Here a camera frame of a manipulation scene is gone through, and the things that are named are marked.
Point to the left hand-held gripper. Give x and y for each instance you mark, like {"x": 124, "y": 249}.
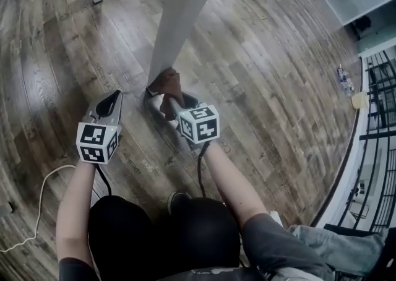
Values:
{"x": 92, "y": 142}

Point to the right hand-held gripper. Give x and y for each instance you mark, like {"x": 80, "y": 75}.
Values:
{"x": 201, "y": 125}

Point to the brown cloth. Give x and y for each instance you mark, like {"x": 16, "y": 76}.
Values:
{"x": 167, "y": 88}

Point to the person's left forearm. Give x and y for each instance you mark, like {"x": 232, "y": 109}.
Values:
{"x": 74, "y": 205}

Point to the person's right forearm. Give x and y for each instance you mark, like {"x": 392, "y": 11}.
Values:
{"x": 232, "y": 190}

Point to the wooden table with white legs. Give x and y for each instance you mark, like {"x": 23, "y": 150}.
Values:
{"x": 182, "y": 10}

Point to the person's dark shoe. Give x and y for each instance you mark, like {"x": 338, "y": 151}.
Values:
{"x": 178, "y": 200}

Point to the person's black trousers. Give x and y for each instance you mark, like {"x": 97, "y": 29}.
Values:
{"x": 154, "y": 236}

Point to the white power strip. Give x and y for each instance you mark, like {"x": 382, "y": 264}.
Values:
{"x": 276, "y": 218}

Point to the pile of small bottles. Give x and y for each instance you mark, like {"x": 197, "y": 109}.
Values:
{"x": 346, "y": 81}

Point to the person's gray printed shirt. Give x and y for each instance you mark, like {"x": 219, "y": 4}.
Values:
{"x": 272, "y": 242}

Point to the cream bucket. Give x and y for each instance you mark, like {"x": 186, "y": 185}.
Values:
{"x": 359, "y": 100}

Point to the black office chair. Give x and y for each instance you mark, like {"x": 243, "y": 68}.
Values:
{"x": 362, "y": 24}

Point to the black metal railing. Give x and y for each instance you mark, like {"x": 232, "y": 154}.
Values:
{"x": 380, "y": 137}

